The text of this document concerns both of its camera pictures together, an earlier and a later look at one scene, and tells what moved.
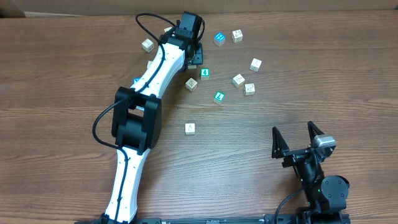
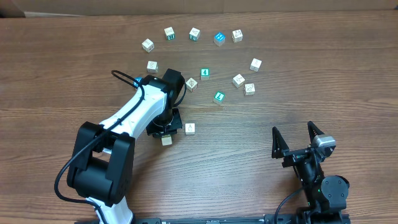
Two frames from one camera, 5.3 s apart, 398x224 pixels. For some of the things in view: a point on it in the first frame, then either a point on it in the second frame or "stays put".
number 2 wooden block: x=191 y=84 stays put
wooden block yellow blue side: x=148 y=45 stays put
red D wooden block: x=189 y=129 stays put
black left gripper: x=198 y=53 -> x=176 y=121
